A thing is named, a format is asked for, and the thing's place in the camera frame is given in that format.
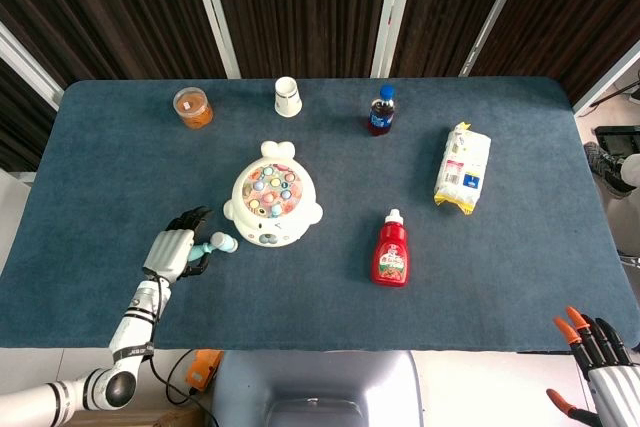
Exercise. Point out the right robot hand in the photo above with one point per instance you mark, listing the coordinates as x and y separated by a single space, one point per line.
620 392

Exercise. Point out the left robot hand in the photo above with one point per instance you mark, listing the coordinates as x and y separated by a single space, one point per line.
167 252

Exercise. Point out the teal toy mallet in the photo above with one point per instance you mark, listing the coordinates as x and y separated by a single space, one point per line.
225 242

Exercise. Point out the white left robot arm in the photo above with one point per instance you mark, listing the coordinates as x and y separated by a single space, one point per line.
135 322

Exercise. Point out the white round toy game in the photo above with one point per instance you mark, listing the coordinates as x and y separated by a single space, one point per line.
280 227

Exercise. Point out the blue tablecloth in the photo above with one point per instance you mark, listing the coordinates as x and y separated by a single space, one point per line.
125 172

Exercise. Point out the orange device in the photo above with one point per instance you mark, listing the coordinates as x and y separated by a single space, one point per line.
205 369

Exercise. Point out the clear jar with orange contents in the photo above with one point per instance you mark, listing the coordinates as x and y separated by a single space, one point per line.
194 109

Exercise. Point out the white paper cup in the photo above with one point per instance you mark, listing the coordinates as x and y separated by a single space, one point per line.
287 99

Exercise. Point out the grey robot torso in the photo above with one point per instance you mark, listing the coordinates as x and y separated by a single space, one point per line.
320 377

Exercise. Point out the grey sneaker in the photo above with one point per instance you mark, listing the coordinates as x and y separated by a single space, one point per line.
607 169

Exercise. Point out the red ketchup bottle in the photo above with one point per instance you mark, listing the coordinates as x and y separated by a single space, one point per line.
391 252

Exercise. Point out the black case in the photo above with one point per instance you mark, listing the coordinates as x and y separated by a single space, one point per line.
620 139

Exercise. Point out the cola bottle with blue cap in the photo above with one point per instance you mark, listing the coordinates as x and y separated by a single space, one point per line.
382 117

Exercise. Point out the white and yellow food bag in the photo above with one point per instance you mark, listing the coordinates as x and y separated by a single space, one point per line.
462 167

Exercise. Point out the white partition post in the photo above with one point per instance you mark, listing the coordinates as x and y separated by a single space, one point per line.
30 69
215 12
495 12
607 82
392 12

